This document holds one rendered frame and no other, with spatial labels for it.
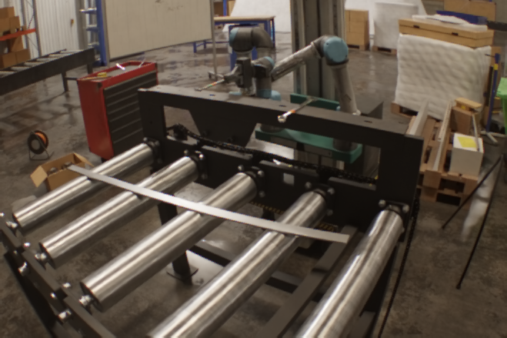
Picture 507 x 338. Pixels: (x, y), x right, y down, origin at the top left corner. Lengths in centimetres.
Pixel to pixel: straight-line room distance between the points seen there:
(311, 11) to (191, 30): 414
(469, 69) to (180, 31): 438
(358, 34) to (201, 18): 455
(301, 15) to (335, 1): 24
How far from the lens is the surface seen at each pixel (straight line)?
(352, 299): 95
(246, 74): 165
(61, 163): 381
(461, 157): 294
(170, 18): 606
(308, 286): 115
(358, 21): 945
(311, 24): 224
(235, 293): 98
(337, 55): 175
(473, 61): 431
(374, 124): 124
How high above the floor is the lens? 161
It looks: 23 degrees down
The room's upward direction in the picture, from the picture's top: 3 degrees counter-clockwise
